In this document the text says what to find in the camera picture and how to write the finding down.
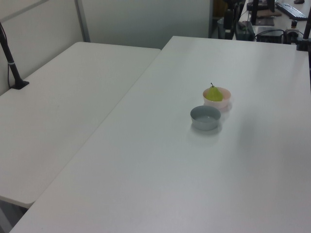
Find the green pear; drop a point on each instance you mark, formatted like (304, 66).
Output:
(214, 95)

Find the grey bowl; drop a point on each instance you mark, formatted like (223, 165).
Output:
(205, 120)

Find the pink bowl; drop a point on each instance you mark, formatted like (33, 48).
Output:
(224, 100)

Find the white side table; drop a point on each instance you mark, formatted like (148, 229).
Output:
(60, 102)

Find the black electronics box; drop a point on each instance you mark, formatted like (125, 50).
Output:
(269, 36)

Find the black monitor stand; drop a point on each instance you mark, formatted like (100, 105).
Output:
(255, 14)

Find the black pole with flat base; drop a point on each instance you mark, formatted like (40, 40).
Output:
(12, 69)

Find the black pole with clamp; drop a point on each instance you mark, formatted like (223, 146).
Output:
(305, 34)

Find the black keyboard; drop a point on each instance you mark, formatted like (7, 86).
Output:
(291, 11)

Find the grey partition post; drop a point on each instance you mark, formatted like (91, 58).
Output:
(82, 21)

